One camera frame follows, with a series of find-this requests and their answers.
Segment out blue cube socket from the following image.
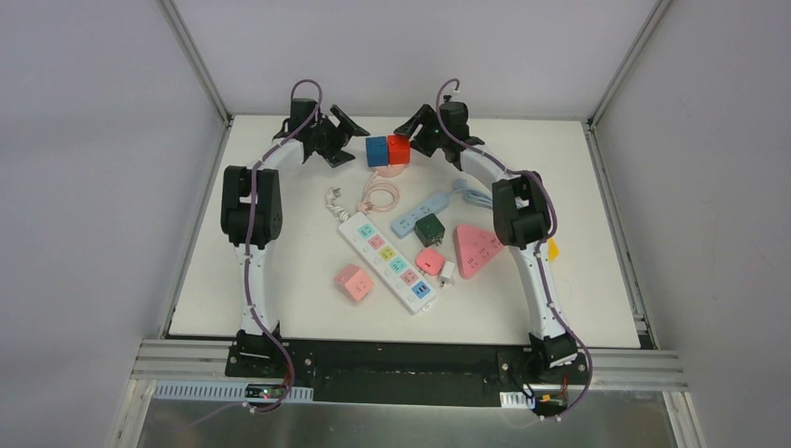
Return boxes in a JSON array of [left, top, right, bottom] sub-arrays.
[[365, 136, 389, 168]]

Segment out red cube socket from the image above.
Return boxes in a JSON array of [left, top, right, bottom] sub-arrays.
[[387, 134, 411, 165]]

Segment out light blue power strip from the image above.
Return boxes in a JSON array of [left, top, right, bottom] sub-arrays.
[[391, 191, 451, 239]]

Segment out dark green cube adapter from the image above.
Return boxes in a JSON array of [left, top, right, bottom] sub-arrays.
[[414, 214, 446, 247]]

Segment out pink triangular power strip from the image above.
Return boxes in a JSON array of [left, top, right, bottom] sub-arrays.
[[453, 224, 504, 279]]

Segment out pink cube socket adapter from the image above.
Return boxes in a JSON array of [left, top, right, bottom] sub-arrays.
[[334, 263, 373, 302]]

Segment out pink plug adapter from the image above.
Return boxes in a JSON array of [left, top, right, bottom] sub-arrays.
[[415, 247, 446, 276]]

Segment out white USB charger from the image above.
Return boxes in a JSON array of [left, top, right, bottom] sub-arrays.
[[438, 260, 456, 287]]

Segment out yellow cube socket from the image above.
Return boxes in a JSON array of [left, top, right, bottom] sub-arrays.
[[548, 238, 560, 261]]

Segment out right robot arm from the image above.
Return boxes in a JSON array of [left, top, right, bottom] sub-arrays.
[[436, 78, 593, 421]]

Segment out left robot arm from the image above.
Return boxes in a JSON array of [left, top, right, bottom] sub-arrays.
[[220, 78, 369, 378]]

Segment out pink round socket base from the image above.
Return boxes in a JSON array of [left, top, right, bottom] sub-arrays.
[[373, 164, 407, 178]]

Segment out white power strip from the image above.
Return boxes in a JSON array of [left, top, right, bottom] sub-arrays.
[[338, 213, 437, 315]]

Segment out white coiled cable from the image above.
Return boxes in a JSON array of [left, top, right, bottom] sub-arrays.
[[325, 188, 351, 224]]

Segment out pink cable with plug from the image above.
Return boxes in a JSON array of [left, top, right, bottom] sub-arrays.
[[358, 172, 404, 216]]

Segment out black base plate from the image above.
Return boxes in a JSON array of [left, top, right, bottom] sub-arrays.
[[225, 332, 590, 408]]

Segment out aluminium frame rail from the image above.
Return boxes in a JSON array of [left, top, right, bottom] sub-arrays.
[[131, 339, 231, 380]]

